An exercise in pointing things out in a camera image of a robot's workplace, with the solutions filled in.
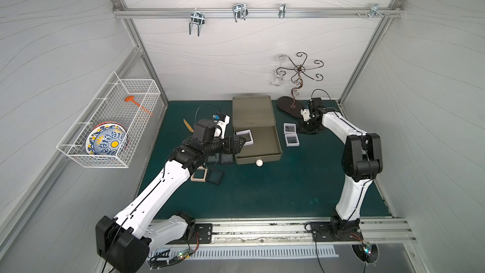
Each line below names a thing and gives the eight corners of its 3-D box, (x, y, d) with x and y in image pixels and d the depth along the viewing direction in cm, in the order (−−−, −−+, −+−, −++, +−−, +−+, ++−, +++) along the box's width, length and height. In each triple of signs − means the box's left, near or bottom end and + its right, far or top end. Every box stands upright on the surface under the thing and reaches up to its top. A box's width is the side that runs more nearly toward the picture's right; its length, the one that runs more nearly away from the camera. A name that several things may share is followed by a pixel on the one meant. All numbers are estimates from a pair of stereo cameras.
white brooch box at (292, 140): (286, 146, 102) (287, 143, 99) (285, 137, 106) (285, 134, 104) (298, 146, 102) (299, 143, 99) (296, 137, 106) (297, 134, 104)
